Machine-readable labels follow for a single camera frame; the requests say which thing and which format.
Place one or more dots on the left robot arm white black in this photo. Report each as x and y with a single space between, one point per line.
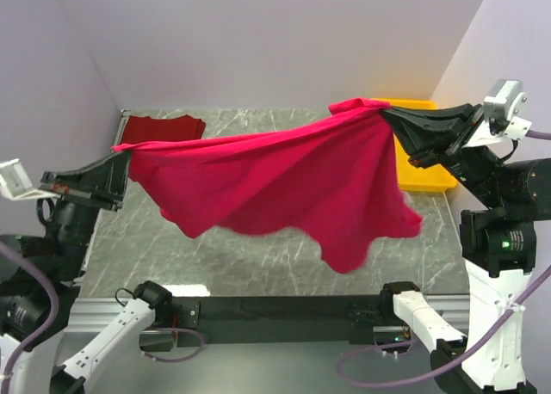
39 279

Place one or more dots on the folded dark red t shirt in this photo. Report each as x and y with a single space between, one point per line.
145 129

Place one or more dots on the yellow plastic tray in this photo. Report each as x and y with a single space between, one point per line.
435 179

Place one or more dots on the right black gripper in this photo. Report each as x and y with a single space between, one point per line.
421 140

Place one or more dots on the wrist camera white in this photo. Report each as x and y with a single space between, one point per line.
15 182
505 106

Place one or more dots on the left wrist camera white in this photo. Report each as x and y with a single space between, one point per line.
15 182

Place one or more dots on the pink t shirt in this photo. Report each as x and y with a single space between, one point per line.
334 179

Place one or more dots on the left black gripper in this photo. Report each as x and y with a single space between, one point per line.
102 181

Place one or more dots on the aluminium frame rail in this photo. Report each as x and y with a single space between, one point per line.
136 244

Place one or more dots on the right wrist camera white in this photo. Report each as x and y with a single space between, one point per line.
505 106

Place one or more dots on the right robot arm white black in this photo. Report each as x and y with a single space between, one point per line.
498 244

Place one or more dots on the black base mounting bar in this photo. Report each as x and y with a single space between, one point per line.
356 319

